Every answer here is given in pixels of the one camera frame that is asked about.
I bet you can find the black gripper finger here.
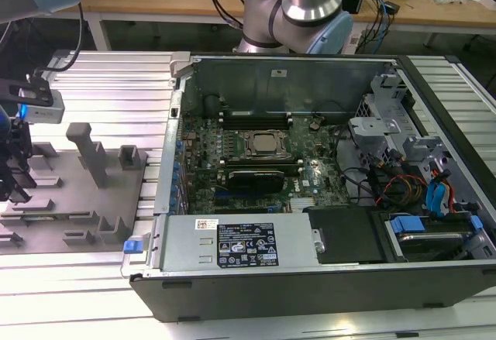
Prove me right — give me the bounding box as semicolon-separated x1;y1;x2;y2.
0;160;16;202
7;119;34;204

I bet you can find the black RAM slot bank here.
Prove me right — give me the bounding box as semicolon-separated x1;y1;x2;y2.
219;157;304;175
219;109;294;131

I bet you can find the installed RAM stick with label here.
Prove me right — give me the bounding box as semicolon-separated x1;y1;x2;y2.
223;109;291;119

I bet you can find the grey parts rack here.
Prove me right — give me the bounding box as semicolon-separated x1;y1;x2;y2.
0;122;150;256

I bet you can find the blue case latch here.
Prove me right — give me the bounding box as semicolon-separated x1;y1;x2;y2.
122;240;144;256

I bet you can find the grey power supply unit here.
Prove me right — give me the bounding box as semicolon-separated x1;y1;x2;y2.
158;214;323;274

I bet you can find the black graphics card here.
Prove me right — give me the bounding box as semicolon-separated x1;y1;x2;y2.
226;168;287;204

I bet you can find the CPU in socket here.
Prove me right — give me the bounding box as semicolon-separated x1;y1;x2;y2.
242;129;290;159

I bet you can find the black power supply label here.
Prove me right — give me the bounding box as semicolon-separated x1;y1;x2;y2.
215;222;278;269

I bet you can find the small silver heatsink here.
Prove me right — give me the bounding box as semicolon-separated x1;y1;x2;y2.
288;197;318;214

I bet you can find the green motherboard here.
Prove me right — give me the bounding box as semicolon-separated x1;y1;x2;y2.
176;111;350;215

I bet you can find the open black PC case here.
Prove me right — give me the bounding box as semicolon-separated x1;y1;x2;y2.
119;51;496;324

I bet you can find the grey metal drive cage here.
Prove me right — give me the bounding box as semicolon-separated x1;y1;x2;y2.
347;71;454;186

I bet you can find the hard disk in blue carrier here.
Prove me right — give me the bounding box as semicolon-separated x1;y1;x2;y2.
386;215;481;263

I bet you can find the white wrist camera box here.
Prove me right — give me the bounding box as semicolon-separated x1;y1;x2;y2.
0;78;66;125

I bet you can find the black camera cable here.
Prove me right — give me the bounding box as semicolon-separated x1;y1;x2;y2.
36;2;85;76

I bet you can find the orange and red wire bundle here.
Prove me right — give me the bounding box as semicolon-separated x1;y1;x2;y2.
381;174;424;210

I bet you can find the blue flat data wire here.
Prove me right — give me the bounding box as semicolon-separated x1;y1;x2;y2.
425;168;455;218

